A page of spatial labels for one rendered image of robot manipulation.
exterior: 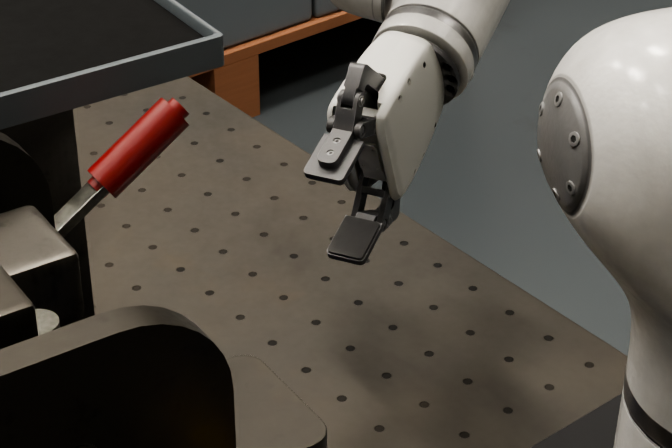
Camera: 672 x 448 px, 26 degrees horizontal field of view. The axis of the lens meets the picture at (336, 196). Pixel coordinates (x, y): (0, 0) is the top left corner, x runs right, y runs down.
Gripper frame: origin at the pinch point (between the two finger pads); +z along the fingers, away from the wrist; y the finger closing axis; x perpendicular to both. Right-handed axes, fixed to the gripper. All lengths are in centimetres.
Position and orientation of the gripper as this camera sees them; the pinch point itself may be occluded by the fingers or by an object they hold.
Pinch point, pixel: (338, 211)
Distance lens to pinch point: 108.1
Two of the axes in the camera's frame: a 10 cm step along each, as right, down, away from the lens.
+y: -1.7, -6.5, -7.4
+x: 9.0, 2.0, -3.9
